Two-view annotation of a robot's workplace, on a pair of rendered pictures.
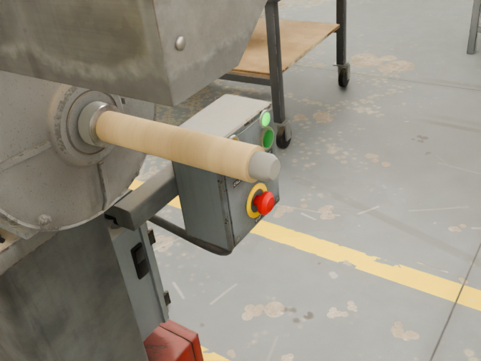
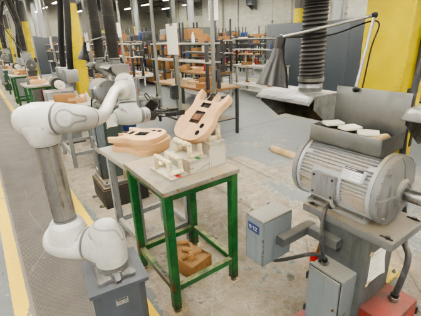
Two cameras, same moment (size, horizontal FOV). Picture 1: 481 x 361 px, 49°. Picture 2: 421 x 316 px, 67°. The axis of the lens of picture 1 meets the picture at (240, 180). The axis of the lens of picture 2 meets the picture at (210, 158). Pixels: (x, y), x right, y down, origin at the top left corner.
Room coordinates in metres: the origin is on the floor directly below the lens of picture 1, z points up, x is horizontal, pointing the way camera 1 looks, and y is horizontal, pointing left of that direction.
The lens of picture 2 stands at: (1.85, 0.13, 1.77)
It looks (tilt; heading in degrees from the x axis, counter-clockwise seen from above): 21 degrees down; 198
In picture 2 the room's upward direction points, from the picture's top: 2 degrees counter-clockwise
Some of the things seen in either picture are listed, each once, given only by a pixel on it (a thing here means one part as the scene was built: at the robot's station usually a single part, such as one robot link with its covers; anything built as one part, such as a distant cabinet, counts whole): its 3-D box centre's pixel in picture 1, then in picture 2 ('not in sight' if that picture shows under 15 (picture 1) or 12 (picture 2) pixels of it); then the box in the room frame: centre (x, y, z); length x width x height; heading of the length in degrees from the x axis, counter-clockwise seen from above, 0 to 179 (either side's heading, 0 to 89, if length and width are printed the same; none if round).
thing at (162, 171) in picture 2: not in sight; (169, 171); (0.07, -0.72, 0.94); 0.27 x 0.15 x 0.01; 56
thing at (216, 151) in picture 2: not in sight; (205, 149); (-0.18, -0.54, 1.02); 0.27 x 0.15 x 0.17; 56
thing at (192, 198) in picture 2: not in sight; (192, 200); (-0.41, -0.76, 0.45); 0.05 x 0.05 x 0.90; 52
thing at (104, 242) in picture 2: not in sight; (106, 241); (0.77, -0.75, 0.87); 0.18 x 0.16 x 0.22; 99
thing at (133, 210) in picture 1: (164, 186); (296, 232); (0.72, 0.12, 1.02); 0.19 x 0.04 x 0.04; 142
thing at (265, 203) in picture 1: (260, 201); not in sight; (0.71, -0.03, 0.98); 0.04 x 0.04 x 0.04; 52
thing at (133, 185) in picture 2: not in sight; (138, 221); (-0.02, -1.07, 0.45); 0.05 x 0.05 x 0.90; 52
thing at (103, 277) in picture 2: not in sight; (113, 267); (0.78, -0.72, 0.73); 0.22 x 0.18 x 0.06; 45
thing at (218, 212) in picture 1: (190, 183); (285, 244); (0.77, 0.09, 0.99); 0.24 x 0.21 x 0.26; 52
